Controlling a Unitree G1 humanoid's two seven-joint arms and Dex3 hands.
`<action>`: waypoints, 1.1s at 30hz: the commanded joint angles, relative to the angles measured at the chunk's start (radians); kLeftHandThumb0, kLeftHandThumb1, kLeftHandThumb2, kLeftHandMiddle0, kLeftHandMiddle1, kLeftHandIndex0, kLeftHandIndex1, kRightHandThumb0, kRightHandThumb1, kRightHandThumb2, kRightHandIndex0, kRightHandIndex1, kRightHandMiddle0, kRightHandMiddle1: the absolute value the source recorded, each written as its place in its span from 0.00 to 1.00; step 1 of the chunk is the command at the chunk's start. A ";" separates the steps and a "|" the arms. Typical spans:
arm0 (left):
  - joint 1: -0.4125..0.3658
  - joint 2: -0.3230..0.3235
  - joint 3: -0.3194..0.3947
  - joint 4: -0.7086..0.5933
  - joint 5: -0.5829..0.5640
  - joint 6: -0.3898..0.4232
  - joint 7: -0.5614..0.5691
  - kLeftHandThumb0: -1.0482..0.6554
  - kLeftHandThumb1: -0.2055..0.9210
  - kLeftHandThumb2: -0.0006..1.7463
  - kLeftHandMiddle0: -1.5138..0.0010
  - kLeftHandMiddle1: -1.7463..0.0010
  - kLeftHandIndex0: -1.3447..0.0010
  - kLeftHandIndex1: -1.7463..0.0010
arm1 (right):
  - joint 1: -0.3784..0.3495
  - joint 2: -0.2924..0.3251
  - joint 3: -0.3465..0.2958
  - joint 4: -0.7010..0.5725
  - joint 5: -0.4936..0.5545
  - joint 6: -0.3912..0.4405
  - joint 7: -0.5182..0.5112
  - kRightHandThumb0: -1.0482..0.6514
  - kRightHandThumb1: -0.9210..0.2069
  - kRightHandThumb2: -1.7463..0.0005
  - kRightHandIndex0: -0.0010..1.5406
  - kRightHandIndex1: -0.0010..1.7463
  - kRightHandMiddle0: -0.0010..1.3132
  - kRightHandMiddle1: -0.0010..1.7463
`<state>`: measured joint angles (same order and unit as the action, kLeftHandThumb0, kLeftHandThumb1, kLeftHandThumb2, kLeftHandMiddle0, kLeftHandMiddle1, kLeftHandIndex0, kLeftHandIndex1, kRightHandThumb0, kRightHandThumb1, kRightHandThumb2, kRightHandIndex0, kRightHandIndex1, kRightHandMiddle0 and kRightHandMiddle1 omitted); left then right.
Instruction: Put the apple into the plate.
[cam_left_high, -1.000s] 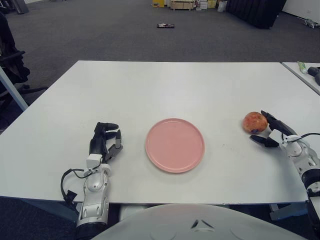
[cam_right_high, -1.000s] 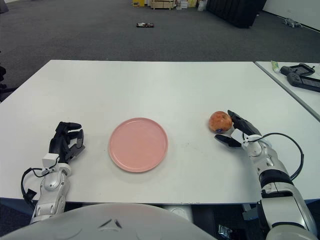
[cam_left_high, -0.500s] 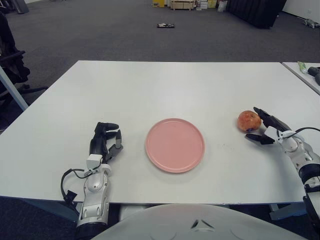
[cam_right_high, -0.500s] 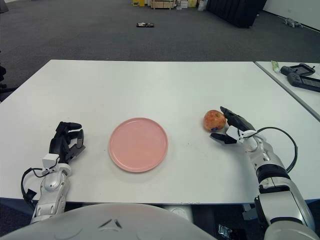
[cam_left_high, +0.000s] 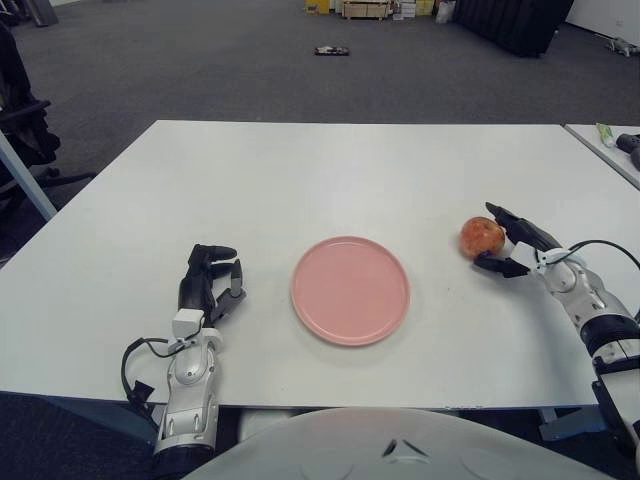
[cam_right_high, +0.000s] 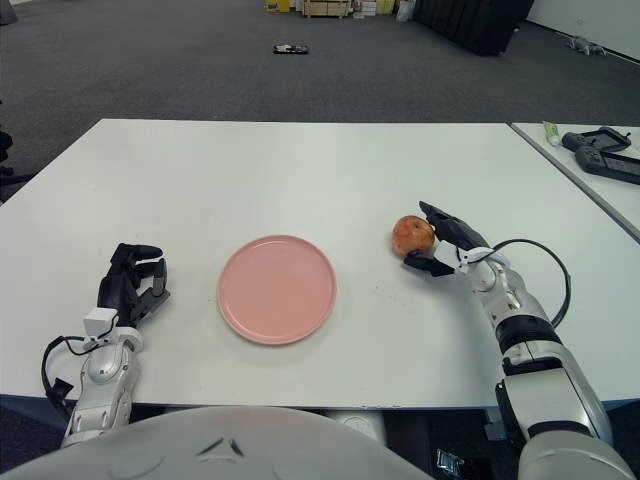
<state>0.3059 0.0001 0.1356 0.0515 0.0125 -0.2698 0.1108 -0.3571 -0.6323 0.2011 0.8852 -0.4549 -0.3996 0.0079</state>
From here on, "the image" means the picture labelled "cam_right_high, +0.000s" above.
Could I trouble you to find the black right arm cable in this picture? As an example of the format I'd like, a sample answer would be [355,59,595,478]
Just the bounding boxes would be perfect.
[482,239,572,326]

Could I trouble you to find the red yellow apple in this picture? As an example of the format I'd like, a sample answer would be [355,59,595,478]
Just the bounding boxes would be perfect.
[391,214,435,259]

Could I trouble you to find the shiny metal bracket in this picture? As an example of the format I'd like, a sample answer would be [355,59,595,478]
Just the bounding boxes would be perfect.
[434,448,464,474]

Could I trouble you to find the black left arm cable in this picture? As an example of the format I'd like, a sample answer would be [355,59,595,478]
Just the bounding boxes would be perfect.
[41,335,99,416]

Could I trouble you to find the black office chair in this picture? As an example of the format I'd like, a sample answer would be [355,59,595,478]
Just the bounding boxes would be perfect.
[0,99,36,201]

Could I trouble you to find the stack of white boxes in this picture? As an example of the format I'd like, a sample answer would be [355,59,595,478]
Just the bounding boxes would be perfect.
[354,0,398,20]

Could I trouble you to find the black curtain partition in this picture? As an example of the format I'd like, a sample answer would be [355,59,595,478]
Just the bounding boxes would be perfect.
[412,0,537,57]

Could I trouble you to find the grey quadruped robot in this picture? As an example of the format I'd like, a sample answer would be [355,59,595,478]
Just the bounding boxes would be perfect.
[564,35,609,57]

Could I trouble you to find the black handheld controller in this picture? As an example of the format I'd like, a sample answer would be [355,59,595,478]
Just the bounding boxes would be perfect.
[574,147,640,186]
[560,127,632,154]

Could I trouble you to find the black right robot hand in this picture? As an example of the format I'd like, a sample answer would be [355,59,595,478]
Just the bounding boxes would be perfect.
[402,200,494,280]

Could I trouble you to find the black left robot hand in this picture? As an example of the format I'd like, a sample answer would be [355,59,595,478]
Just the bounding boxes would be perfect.
[97,242,174,326]

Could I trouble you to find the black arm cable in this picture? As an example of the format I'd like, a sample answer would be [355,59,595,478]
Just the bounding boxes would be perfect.
[482,239,572,326]
[41,335,99,416]

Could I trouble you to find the grey robot torso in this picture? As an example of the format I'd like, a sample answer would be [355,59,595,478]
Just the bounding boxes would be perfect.
[0,405,431,480]

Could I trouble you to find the pink round plate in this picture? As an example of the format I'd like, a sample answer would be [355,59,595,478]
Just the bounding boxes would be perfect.
[217,234,339,347]

